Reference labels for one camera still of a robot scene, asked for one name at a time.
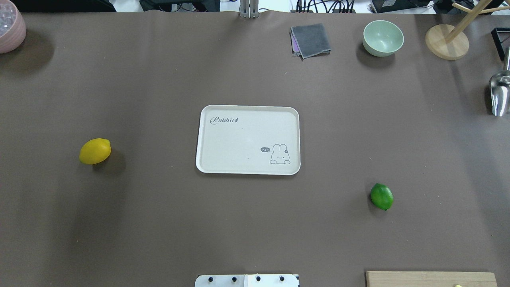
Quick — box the yellow lemon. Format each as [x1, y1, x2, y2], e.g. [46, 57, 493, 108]
[79, 138, 112, 165]

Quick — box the white rabbit tray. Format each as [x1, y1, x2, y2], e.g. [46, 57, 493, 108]
[195, 105, 301, 176]

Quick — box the metal scoop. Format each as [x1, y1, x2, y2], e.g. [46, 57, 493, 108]
[490, 47, 510, 117]

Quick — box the pink bowl of ice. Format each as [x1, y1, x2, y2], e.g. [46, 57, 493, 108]
[0, 0, 27, 54]

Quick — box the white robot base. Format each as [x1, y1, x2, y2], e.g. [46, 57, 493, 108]
[194, 274, 300, 287]

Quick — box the grey folded cloth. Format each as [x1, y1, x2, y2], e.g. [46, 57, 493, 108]
[290, 24, 331, 59]

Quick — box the wooden mug tree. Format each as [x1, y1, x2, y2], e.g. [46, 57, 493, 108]
[426, 0, 510, 61]

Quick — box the green lime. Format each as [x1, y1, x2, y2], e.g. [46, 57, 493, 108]
[370, 183, 394, 211]

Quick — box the green bowl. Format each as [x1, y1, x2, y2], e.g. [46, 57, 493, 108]
[363, 20, 404, 57]

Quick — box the aluminium frame post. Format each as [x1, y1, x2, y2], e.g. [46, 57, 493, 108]
[239, 0, 260, 19]

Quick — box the black wire glass rack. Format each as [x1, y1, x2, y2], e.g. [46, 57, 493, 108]
[491, 28, 510, 61]

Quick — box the wooden cutting board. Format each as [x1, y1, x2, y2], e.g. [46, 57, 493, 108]
[366, 271, 497, 287]

